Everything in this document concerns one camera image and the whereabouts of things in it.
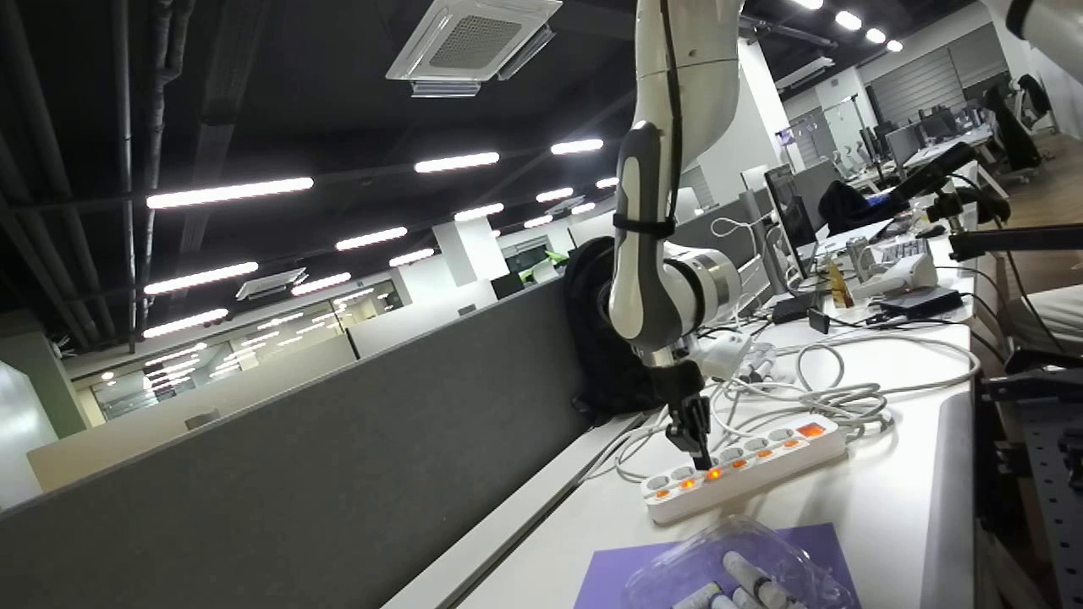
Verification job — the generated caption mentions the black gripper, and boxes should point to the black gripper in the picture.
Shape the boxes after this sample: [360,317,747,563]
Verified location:
[646,355,718,473]

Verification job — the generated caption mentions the white power strip orange switches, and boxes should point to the white power strip orange switches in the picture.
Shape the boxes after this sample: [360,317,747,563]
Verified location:
[638,413,855,527]

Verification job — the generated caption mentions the clear bag with white chargers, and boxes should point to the clear bag with white chargers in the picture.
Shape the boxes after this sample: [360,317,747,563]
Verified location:
[688,329,787,390]

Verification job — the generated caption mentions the clear bag of white adapters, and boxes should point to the clear bag of white adapters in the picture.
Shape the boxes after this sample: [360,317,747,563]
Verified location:
[623,526,839,609]

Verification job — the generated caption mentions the small yellow bottle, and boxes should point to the small yellow bottle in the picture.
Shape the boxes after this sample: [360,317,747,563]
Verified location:
[825,260,855,310]

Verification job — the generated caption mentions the black computer monitor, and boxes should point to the black computer monitor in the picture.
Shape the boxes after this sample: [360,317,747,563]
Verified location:
[762,161,825,253]

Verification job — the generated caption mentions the black flat pad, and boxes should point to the black flat pad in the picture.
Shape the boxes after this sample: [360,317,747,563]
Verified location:
[878,286,966,322]

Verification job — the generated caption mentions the white box device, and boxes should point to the white box device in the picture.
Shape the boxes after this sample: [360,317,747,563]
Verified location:
[851,235,941,297]

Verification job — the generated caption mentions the fluorescent ceiling light tube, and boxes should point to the fluorescent ceiling light tube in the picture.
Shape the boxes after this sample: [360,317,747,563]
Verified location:
[138,256,264,302]
[138,306,235,344]
[550,133,609,158]
[333,225,412,256]
[143,174,320,217]
[409,147,504,178]

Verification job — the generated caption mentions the grey desk partition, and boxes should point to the grey desk partition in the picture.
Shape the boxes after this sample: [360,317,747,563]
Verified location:
[0,273,638,609]

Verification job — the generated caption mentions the ceiling air conditioner unit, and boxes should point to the ceiling air conditioner unit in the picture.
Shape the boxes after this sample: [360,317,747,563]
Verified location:
[384,0,567,105]

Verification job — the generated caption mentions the white power strip cable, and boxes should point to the white power strip cable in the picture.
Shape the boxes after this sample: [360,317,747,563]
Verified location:
[606,322,984,476]

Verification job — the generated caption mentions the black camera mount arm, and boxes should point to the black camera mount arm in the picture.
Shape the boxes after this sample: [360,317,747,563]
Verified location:
[923,166,1083,264]

